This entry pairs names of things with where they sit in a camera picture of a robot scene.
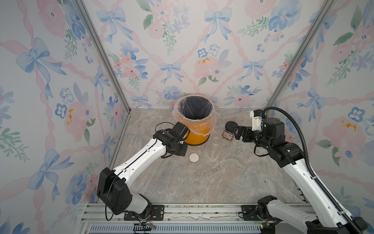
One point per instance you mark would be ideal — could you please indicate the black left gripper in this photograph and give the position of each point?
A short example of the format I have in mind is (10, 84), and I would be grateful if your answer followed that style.
(184, 150)

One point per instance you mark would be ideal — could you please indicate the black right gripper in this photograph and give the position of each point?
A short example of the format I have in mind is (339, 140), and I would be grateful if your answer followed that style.
(242, 133)

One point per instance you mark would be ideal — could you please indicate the labelled flower tea jar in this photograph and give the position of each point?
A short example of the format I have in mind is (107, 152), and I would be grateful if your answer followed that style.
(229, 130)

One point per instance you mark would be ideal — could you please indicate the white flower tea jar lid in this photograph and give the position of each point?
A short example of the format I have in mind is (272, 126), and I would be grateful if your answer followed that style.
(194, 157)

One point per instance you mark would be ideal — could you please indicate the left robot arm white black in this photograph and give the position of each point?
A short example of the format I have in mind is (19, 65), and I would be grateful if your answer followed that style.
(114, 184)

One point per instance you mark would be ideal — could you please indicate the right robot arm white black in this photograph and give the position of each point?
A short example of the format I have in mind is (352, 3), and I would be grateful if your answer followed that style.
(330, 217)

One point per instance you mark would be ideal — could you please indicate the orange trash bin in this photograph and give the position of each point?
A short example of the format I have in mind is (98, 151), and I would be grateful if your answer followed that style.
(194, 122)

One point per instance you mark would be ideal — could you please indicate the clear plastic bin liner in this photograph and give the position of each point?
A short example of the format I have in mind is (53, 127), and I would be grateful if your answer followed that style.
(194, 120)

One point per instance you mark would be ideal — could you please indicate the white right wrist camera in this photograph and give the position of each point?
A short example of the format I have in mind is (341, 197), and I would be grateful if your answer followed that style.
(256, 118)

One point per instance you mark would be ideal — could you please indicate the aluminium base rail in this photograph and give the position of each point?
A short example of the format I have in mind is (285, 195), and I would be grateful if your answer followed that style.
(184, 218)

